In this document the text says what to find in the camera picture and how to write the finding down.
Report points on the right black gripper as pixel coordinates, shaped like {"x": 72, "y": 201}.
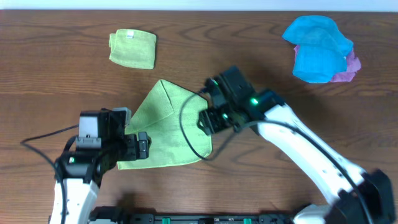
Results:
{"x": 206, "y": 118}

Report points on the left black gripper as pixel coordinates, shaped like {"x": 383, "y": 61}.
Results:
{"x": 142, "y": 145}

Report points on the green microfiber cloth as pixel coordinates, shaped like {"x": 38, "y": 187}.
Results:
{"x": 167, "y": 114}

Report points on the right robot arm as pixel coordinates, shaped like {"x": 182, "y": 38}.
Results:
{"x": 352, "y": 194}

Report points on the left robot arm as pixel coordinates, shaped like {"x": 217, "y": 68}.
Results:
{"x": 100, "y": 144}

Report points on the folded green cloth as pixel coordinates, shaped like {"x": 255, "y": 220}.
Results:
{"x": 133, "y": 48}

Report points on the blue cloth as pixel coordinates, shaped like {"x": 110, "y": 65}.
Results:
{"x": 318, "y": 31}

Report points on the purple cloth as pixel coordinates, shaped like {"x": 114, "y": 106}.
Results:
{"x": 351, "y": 70}

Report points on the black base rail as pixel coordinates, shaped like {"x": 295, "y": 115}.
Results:
{"x": 117, "y": 215}

